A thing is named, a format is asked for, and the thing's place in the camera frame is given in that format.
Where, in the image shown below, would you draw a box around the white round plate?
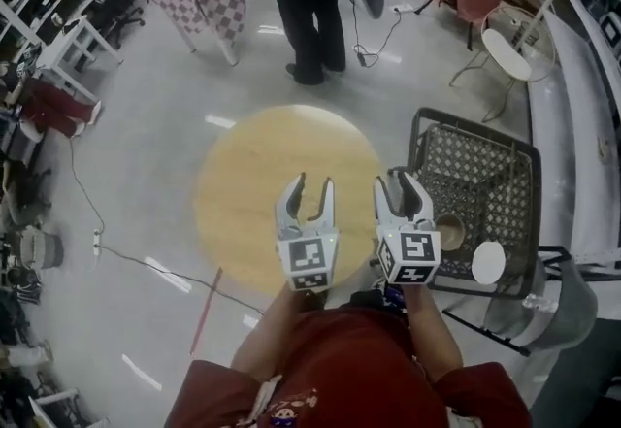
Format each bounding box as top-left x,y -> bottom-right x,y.
471,241 -> 507,286

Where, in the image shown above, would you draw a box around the black cable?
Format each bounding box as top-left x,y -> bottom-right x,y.
99,245 -> 266,315
351,8 -> 404,69
67,137 -> 107,233

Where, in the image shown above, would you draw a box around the beige ceramic cup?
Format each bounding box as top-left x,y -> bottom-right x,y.
434,213 -> 466,252

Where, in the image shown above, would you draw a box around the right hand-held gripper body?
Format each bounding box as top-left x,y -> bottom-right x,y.
375,218 -> 442,286

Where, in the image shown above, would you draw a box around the round wooden table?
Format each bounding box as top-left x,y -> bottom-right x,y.
192,104 -> 382,294

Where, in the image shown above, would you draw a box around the red floor tape strip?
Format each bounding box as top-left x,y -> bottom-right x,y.
188,266 -> 224,355

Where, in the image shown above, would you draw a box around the white metal shelf rack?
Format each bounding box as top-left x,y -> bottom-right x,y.
526,0 -> 621,272

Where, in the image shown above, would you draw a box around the person's red shirt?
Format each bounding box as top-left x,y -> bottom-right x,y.
164,307 -> 533,428

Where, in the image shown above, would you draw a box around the white wire chair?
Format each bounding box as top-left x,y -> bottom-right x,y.
448,3 -> 558,124

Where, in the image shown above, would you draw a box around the small white table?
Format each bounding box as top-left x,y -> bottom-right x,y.
36,14 -> 125,105

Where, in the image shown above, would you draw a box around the clear plastic water bottle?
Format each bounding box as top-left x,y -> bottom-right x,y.
522,293 -> 559,313

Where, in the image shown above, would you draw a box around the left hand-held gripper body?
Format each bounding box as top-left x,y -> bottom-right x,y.
274,215 -> 342,293

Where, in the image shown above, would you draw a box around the grey shell chair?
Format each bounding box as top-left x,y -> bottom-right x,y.
441,246 -> 601,358

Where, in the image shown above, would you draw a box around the person's left forearm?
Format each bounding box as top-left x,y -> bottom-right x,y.
230,287 -> 311,381

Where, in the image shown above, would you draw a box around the grey woven basket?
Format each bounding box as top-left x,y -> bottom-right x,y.
18,227 -> 65,271

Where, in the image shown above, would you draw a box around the person's black trousers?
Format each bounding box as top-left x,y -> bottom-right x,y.
348,289 -> 389,309

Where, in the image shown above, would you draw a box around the metal mesh basket cart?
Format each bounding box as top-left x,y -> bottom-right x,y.
387,106 -> 543,300

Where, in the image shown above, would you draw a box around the wire waste basket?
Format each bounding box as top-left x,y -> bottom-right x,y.
512,17 -> 543,49

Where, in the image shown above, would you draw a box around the person's right forearm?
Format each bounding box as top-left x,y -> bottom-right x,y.
405,282 -> 465,383

